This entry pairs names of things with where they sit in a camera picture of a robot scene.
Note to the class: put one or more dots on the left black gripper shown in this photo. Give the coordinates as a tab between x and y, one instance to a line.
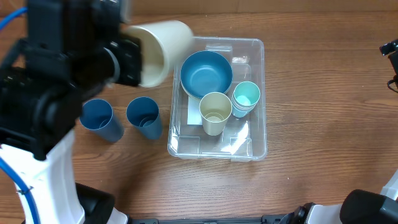
130	46

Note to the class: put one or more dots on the tall beige cup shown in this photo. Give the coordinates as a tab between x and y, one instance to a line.
215	110
163	45

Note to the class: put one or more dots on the dark blue bowl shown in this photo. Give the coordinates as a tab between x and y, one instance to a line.
204	72

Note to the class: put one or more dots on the cream bowl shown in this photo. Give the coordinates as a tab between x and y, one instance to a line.
191	96

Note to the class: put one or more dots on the clear plastic storage container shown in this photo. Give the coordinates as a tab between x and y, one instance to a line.
243	139

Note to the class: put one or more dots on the small mint green cup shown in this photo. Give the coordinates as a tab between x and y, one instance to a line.
246	94

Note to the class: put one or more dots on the small light blue cup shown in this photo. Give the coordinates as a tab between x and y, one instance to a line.
240	113

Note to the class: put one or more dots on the small grey cup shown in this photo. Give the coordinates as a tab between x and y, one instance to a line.
237	105

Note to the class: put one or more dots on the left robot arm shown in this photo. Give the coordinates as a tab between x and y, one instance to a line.
72	50

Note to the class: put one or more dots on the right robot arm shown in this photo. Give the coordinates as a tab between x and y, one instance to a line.
359	206

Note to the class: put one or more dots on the white label in container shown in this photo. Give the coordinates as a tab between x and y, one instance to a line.
193	115

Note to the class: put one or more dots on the tall blue cup right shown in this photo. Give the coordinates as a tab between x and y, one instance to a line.
143	113

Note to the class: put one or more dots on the tall blue cup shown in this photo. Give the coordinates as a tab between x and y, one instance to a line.
98	117
143	113

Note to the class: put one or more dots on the tall blue cup left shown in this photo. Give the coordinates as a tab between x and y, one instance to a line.
98	117

